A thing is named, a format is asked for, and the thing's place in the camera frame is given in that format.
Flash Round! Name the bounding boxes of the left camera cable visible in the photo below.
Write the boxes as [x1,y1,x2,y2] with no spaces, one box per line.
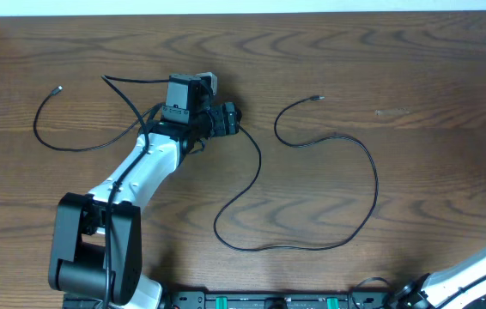
[99,75,171,309]

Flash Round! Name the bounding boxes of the black cable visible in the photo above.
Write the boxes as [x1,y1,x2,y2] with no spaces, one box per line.
[213,94,380,252]
[33,85,154,153]

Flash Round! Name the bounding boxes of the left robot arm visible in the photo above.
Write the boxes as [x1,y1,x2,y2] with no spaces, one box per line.
[48,72,241,308]

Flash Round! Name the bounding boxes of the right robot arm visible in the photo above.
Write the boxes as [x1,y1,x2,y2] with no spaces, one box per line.
[387,247,486,308]

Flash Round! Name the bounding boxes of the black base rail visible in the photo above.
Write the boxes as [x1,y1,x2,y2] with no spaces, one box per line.
[62,276,486,309]

